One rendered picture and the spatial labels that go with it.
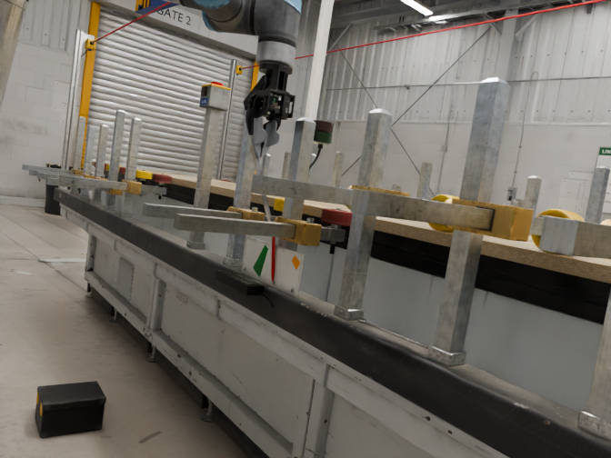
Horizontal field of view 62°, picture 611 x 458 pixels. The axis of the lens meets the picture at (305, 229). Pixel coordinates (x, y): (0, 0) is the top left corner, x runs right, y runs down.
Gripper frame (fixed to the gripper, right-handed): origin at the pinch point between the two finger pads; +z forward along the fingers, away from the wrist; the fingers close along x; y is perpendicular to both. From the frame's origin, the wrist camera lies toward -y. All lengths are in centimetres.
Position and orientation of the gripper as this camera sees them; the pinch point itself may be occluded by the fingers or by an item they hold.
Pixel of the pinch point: (258, 152)
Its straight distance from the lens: 125.1
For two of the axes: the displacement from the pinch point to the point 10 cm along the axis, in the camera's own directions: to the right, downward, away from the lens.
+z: -1.4, 9.9, 0.8
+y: 5.9, 1.4, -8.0
